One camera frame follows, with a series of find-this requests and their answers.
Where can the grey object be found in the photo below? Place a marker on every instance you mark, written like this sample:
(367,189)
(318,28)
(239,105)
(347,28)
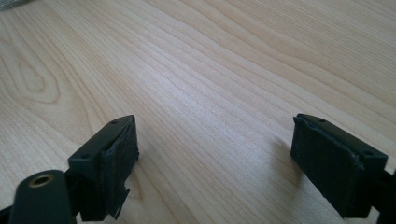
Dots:
(12,3)

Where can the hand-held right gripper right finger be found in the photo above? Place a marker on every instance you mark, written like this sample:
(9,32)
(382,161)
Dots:
(336,168)

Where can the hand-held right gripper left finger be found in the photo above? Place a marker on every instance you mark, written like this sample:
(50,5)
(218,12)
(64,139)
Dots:
(102,168)

